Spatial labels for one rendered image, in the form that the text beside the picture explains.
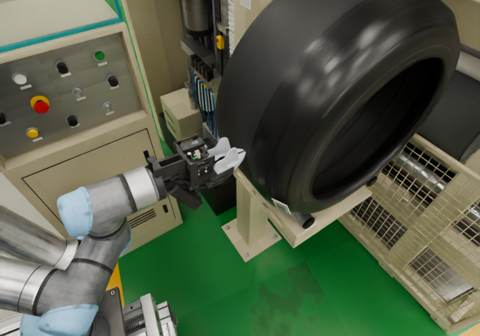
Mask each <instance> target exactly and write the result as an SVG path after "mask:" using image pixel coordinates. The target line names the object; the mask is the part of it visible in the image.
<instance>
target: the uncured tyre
mask: <svg viewBox="0 0 480 336"><path fill-rule="evenodd" d="M460 48H461V45H460V39H459V33H458V29H457V24H456V18H455V16H454V13H453V11H452V10H451V9H450V8H449V7H448V6H447V5H446V4H445V3H444V2H442V1H441V0H273V1H272V2H271V3H270V4H268V5H267V6H266V8H265V9H264V10H263V11H262V12H261V13H260V14H259V15H258V16H257V17H256V18H255V20H254V21H253V22H252V23H251V25H250V26H249V28H248V29H247V30H246V32H245V33H244V35H243V36H242V38H241V39H240V41H239V43H238V44H237V45H236V48H235V50H234V51H233V53H232V55H231V57H230V59H229V62H228V64H227V65H226V68H225V70H224V74H223V76H222V78H221V83H220V85H219V90H218V94H217V98H216V111H215V117H216V129H217V132H218V135H219V138H223V137H226V138H228V140H229V144H230V147H231V148H234V147H236V148H237V149H243V150H244V151H245V152H246V155H245V157H244V159H243V161H242V162H241V164H240V165H239V166H238V168H239V169H240V171H241V172H242V173H243V174H244V176H245V177H246V178H247V179H248V180H249V181H250V182H251V184H252V185H253V186H254V187H255V189H256V190H257V191H258V192H259V194H260V195H261V196H262V197H263V198H264V199H265V200H266V201H267V202H268V203H269V204H271V205H273V206H274V207H275V205H274V203H273V201H272V199H271V198H273V199H275V200H277V201H279V202H281V203H283V204H286V205H287V206H288V208H289V211H290V212H294V213H304V214H310V213H315V212H320V211H322V210H325V209H327V208H330V207H332V206H334V205H335V204H337V203H339V202H340V201H342V200H344V199H346V198H347V197H348V196H350V195H351V194H353V193H355V191H357V190H358V189H360V188H361V187H363V186H364V185H365V184H366V183H367V182H368V181H369V180H371V179H372V178H373V177H374V176H375V175H377V174H378V173H379V172H380V171H381V170H382V169H383V168H384V167H385V166H386V165H387V164H388V163H389V162H390V161H391V160H392V159H393V158H394V157H395V156H396V155H397V154H398V153H399V152H400V151H401V150H402V149H403V148H404V147H405V146H406V144H407V143H408V142H409V141H410V139H411V138H412V137H413V136H414V135H415V133H417V131H418V130H419V129H420V127H421V126H422V124H423V123H424V122H425V121H426V119H427V118H428V117H429V115H430V114H431V113H432V111H433V110H434V108H435V106H436V105H437V104H438V102H439V100H440V98H441V97H442V95H443V94H444V92H445V90H446V88H447V87H448V85H449V82H450V81H451V78H452V76H453V74H454V71H455V69H456V65H457V63H458V60H459V55H460Z"/></svg>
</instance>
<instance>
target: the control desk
mask: <svg viewBox="0 0 480 336"><path fill-rule="evenodd" d="M152 156H155V157H156V160H159V159H163V158H164V154H163V151H162V148H161V144H160V141H159V137H158V134H157V131H156V127H155V123H154V119H153V117H152V114H151V109H150V106H149V101H148V99H147V95H146V91H145V88H144V84H143V81H142V78H141V74H140V71H139V67H138V64H137V61H136V57H135V53H134V49H133V46H132V43H131V39H130V36H129V32H128V29H127V26H126V24H125V23H124V22H119V23H116V24H111V25H108V26H103V27H100V28H97V29H92V30H88V31H83V32H80V33H77V34H72V35H69V36H64V37H61V38H58V39H52V40H49V41H45V42H41V43H38V44H33V45H30V46H25V47H21V48H18V49H14V50H11V51H5V52H2V53H0V172H1V173H2V174H3V175H4V176H5V177H6V178H7V179H8V180H9V181H10V182H11V183H12V184H13V185H14V186H15V188H17V190H18V191H19V192H20V193H21V194H22V195H23V196H24V197H25V198H26V199H27V200H28V201H29V202H30V203H31V204H32V205H33V206H34V207H35V208H36V209H37V211H38V212H39V213H40V214H41V215H42V216H43V217H44V218H45V219H46V220H47V221H48V222H49V223H50V224H51V225H52V226H53V227H54V228H55V229H56V230H57V231H58V233H59V234H60V235H61V236H62V237H63V238H64V239H67V238H70V237H71V236H70V235H69V234H68V232H67V231H66V228H65V226H64V224H63V222H62V220H61V217H60V214H59V211H58V207H57V200H58V198H60V196H62V195H65V194H68V193H70V192H73V191H75V190H77V189H78V188H80V187H85V186H88V185H90V184H93V183H96V182H100V181H102V180H104V179H108V178H110V177H113V176H116V175H118V174H122V173H124V172H127V171H130V170H133V169H136V168H138V167H145V166H146V165H148V162H147V158H149V157H152ZM126 218H127V221H128V223H129V225H130V227H131V244H130V247H129V248H128V249H127V251H125V253H123V255H122V256H124V255H126V254H128V253H129V252H131V251H133V250H135V249H136V248H138V247H140V246H142V245H144V244H146V243H147V242H150V241H152V240H153V239H155V238H157V237H158V236H160V235H162V234H164V233H166V232H168V231H169V230H171V229H173V228H175V227H177V226H179V225H180V224H182V223H183V221H182V218H181V213H180V211H179V206H178V203H177V201H176V198H174V197H172V196H171V195H170V194H169V193H168V192H167V190H166V199H163V200H161V201H159V200H158V202H157V204H155V205H153V206H150V207H148V208H146V209H143V210H141V211H139V212H135V213H133V214H130V215H129V216H126ZM122 256H120V257H122ZM120 257H119V258H120Z"/></svg>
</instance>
